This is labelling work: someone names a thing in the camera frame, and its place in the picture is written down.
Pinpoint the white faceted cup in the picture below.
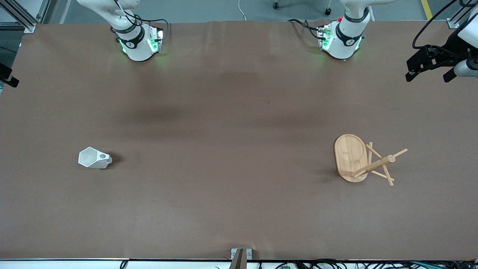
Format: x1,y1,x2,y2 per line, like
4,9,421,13
78,146,113,170

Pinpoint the wooden cup rack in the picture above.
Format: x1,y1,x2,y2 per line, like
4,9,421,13
333,133,409,187

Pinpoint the brown table cover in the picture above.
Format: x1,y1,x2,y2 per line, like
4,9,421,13
0,21,478,261

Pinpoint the aluminium frame post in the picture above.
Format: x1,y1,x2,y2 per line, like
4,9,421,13
446,0,478,29
0,0,52,33

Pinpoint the black left arm base cable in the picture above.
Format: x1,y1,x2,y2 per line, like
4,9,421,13
287,18,327,40

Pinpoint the black arm base cable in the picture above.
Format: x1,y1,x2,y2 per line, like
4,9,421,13
287,18,327,40
112,0,171,40

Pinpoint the black right arm base cable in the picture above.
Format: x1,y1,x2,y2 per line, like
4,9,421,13
112,0,171,40

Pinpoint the black cable bundle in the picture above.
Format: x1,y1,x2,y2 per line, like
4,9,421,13
274,259,478,269

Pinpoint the metal bracket with post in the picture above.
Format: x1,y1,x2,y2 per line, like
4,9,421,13
229,248,253,269

